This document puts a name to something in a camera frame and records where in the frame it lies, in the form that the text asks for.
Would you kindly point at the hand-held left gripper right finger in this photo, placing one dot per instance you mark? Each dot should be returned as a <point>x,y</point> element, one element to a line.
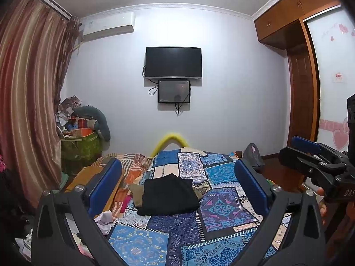
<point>251,184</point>

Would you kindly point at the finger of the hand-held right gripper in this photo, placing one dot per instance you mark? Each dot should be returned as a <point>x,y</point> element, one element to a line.
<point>305,144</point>
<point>299,159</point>

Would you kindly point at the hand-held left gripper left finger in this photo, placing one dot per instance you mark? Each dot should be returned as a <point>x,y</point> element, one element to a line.
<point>106,184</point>

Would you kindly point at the black pants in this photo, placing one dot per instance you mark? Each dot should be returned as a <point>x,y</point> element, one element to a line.
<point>169,194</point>

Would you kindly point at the person's right forearm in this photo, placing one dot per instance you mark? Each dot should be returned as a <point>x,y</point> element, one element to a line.
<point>342,221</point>

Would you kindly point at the olive pants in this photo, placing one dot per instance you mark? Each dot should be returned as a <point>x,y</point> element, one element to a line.
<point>135,192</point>

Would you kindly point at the person's right hand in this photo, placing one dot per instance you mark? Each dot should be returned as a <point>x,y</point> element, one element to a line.
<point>322,210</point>

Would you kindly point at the grey backpack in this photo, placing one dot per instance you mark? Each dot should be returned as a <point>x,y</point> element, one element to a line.
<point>252,155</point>

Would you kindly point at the orange striped sheet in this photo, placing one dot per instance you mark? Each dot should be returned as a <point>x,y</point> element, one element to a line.
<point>133,166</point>

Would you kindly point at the white crumpled cloth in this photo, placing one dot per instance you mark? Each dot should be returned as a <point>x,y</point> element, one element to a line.
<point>104,221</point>

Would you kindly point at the patchwork bed blanket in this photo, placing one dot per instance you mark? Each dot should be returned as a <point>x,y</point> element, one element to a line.
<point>222,207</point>

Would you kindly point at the wooden door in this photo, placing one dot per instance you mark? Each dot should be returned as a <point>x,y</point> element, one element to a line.
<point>302,102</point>

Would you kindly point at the green fabric basket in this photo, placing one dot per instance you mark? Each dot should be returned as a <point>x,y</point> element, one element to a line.
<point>80,149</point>

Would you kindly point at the grey plush pillow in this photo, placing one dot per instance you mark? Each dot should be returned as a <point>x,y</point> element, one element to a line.
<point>101,124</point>

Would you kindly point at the red white door sticker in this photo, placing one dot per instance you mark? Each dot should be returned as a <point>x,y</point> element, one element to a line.
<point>339,77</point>

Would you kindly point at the yellow foam arch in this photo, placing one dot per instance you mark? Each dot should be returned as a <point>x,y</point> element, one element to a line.
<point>169,138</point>

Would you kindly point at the pile of clutter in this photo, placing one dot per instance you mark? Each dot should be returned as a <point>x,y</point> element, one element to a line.
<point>68,110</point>

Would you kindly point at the white sliding door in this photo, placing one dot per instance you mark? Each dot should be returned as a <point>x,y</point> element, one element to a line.
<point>330,61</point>

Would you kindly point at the striped pink curtain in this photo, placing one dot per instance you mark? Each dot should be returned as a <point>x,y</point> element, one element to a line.
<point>30,88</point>

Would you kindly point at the wooden wardrobe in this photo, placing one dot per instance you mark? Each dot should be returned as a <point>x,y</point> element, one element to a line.
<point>280,22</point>

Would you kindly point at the white air conditioner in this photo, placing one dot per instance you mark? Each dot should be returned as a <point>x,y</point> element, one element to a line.
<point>108,26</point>

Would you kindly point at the small black wall monitor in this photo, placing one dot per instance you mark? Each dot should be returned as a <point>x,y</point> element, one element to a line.
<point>174,91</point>

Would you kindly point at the black wall television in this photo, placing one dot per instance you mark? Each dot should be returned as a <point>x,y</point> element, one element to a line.
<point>173,62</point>

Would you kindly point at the white curtain rail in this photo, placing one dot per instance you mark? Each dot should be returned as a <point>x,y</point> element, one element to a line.
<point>48,1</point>

